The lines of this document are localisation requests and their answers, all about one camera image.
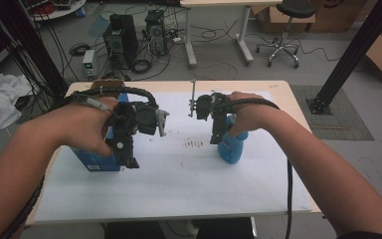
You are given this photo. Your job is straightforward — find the large black computer tower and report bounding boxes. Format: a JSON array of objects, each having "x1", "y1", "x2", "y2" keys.
[{"x1": 101, "y1": 13, "x2": 140, "y2": 72}]

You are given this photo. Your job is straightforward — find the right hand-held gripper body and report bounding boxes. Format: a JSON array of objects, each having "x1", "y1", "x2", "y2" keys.
[{"x1": 195, "y1": 92, "x2": 231, "y2": 145}]

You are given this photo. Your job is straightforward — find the grey floor mat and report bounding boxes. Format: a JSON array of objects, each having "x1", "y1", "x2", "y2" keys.
[{"x1": 289, "y1": 84, "x2": 375, "y2": 141}]

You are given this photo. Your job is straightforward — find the white cloth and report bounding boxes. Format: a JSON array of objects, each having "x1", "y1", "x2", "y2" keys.
[{"x1": 0, "y1": 72, "x2": 33, "y2": 133}]

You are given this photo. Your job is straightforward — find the small black computer tower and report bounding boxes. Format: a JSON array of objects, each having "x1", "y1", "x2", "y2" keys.
[{"x1": 144, "y1": 9, "x2": 169, "y2": 58}]

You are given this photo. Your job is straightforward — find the blue cardboard box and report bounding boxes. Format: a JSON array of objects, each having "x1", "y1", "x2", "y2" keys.
[{"x1": 70, "y1": 92, "x2": 129, "y2": 173}]

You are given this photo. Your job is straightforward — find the brown cardboard piece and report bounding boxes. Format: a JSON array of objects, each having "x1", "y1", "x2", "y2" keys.
[{"x1": 90, "y1": 79, "x2": 126, "y2": 100}]

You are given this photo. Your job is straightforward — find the white table mat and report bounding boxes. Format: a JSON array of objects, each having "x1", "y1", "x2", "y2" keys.
[{"x1": 33, "y1": 90, "x2": 313, "y2": 223}]

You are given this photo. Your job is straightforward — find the black swivel stool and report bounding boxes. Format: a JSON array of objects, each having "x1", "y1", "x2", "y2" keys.
[{"x1": 255, "y1": 0, "x2": 317, "y2": 70}]

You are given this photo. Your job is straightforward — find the large cardboard box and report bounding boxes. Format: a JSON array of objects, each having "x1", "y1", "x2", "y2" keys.
[{"x1": 307, "y1": 0, "x2": 370, "y2": 34}]

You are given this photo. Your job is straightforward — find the blue plastic bottle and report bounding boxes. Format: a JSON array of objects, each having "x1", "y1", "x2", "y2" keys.
[{"x1": 216, "y1": 114, "x2": 250, "y2": 165}]

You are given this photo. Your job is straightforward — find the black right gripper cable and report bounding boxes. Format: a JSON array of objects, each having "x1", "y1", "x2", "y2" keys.
[{"x1": 217, "y1": 97, "x2": 294, "y2": 239}]

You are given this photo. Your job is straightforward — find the person's left hand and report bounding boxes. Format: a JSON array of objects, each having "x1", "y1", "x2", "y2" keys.
[{"x1": 57, "y1": 96, "x2": 119, "y2": 157}]

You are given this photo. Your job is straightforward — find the coiled black cable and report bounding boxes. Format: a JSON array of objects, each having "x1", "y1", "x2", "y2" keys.
[
  {"x1": 69, "y1": 42, "x2": 92, "y2": 57},
  {"x1": 131, "y1": 58, "x2": 153, "y2": 75}
]

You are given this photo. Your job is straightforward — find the person's right hand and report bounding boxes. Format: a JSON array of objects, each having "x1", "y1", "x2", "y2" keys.
[{"x1": 226, "y1": 91, "x2": 281, "y2": 138}]

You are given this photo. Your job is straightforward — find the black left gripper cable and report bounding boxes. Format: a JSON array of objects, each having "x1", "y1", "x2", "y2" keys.
[{"x1": 0, "y1": 85, "x2": 161, "y2": 239}]

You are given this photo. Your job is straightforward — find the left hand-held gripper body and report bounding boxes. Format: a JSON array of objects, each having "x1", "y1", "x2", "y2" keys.
[{"x1": 104, "y1": 101, "x2": 160, "y2": 169}]

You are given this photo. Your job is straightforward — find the white bench power supply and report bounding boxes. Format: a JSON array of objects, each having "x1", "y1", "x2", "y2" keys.
[{"x1": 82, "y1": 49, "x2": 96, "y2": 80}]

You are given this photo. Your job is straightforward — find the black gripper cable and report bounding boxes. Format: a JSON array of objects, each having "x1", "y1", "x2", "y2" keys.
[
  {"x1": 217, "y1": 97, "x2": 294, "y2": 239},
  {"x1": 0, "y1": 85, "x2": 161, "y2": 239}
]

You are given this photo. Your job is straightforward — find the grey cable plug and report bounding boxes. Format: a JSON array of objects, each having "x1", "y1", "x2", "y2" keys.
[{"x1": 85, "y1": 97, "x2": 113, "y2": 113}]

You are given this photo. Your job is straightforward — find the black metal frame post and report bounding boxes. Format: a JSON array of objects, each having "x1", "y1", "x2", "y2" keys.
[
  {"x1": 0, "y1": 0, "x2": 70, "y2": 102},
  {"x1": 305, "y1": 0, "x2": 382, "y2": 116}
]

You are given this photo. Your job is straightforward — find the round white table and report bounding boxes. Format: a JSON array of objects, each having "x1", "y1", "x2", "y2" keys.
[{"x1": 26, "y1": 0, "x2": 88, "y2": 22}]

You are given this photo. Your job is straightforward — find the white desk with legs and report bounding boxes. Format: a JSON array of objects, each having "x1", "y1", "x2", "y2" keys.
[{"x1": 179, "y1": 0, "x2": 284, "y2": 70}]

